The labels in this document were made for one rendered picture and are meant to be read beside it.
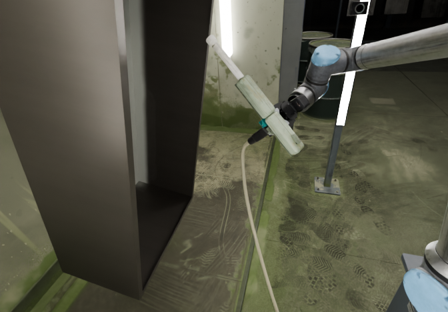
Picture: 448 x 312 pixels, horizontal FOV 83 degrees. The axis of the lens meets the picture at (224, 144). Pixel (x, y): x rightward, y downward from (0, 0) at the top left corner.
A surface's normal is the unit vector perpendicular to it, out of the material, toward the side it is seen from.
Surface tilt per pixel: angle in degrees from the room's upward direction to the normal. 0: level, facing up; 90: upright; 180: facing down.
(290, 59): 90
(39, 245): 57
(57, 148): 89
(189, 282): 0
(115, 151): 89
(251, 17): 90
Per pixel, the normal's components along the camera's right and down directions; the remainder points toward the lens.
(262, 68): -0.26, 0.52
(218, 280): -0.06, -0.85
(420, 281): -0.95, 0.27
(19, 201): 0.77, -0.39
